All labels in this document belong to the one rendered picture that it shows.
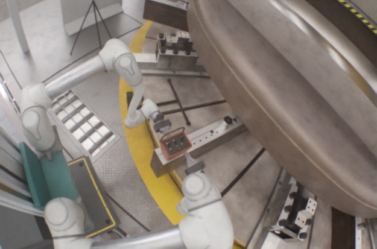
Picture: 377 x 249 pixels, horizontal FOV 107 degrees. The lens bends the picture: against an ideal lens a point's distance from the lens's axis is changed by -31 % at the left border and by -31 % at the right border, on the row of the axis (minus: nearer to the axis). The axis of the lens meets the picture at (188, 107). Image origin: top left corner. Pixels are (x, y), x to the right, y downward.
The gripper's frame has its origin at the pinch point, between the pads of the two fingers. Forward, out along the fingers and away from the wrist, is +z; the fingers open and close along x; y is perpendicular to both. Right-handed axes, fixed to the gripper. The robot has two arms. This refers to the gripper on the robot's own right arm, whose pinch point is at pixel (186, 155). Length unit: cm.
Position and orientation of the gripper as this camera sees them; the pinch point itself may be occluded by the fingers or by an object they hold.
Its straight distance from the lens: 135.3
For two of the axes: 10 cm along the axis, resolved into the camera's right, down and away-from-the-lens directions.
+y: 2.5, -5.6, -7.9
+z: -5.2, -7.7, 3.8
